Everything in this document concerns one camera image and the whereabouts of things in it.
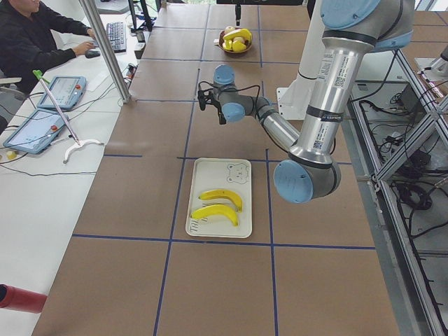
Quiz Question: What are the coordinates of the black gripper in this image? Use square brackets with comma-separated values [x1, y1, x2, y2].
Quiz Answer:
[211, 91, 228, 125]
[233, 0, 242, 18]

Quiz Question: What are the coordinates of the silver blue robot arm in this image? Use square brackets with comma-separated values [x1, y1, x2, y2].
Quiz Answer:
[212, 1, 414, 204]

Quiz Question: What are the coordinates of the brown wicker basket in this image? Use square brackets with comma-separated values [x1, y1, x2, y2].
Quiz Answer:
[214, 27, 253, 54]

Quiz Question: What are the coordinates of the yellow lemon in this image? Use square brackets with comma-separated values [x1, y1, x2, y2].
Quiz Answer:
[232, 39, 247, 53]

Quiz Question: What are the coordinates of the yellow starfruit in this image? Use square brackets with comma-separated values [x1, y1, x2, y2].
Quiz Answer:
[222, 40, 233, 52]

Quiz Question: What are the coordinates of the white rectangular bear tray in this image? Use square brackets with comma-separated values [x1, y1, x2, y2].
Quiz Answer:
[185, 157, 253, 239]

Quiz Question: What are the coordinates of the black computer keyboard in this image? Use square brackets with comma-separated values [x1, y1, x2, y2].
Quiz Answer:
[106, 22, 127, 53]

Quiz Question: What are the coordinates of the white curved plastic piece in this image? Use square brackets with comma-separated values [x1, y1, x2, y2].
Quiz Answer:
[63, 139, 104, 164]

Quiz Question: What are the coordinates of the black computer mouse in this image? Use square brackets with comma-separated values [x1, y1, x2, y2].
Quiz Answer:
[85, 49, 101, 59]

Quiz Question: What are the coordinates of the upper blue teach pendant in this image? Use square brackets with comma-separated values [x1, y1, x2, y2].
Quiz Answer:
[45, 76, 87, 111]

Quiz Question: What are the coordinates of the blue teach pendant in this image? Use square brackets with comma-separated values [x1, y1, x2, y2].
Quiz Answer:
[3, 108, 65, 154]
[45, 76, 87, 111]

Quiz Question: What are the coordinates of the lower blue teach pendant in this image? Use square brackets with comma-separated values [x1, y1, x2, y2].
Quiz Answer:
[3, 108, 65, 154]

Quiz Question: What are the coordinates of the pink metal rod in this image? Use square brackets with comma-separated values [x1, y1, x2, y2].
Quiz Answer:
[32, 70, 81, 147]

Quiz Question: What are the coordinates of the person in black hoodie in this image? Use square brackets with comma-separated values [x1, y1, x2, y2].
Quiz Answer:
[1, 1, 95, 94]

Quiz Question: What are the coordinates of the red cylinder bottle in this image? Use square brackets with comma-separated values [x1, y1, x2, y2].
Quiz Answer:
[1, 284, 48, 314]

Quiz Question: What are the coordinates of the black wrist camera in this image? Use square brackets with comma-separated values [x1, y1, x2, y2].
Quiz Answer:
[197, 81, 215, 111]

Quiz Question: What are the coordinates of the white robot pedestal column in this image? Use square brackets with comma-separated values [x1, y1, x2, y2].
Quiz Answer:
[277, 0, 325, 120]

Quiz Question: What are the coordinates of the aluminium frame post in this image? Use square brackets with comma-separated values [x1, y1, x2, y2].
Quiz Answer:
[79, 0, 131, 104]

